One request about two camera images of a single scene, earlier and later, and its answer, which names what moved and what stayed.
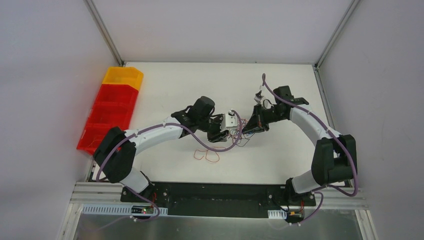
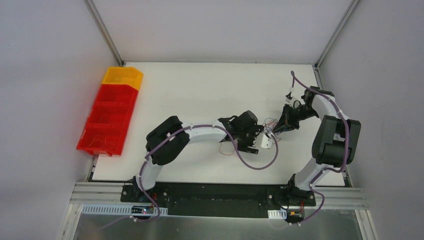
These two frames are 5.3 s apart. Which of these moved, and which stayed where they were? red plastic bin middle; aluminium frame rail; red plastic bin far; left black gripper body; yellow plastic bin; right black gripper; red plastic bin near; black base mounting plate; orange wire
Moved: right black gripper; left black gripper body; orange wire
Stayed: red plastic bin middle; red plastic bin far; yellow plastic bin; red plastic bin near; black base mounting plate; aluminium frame rail
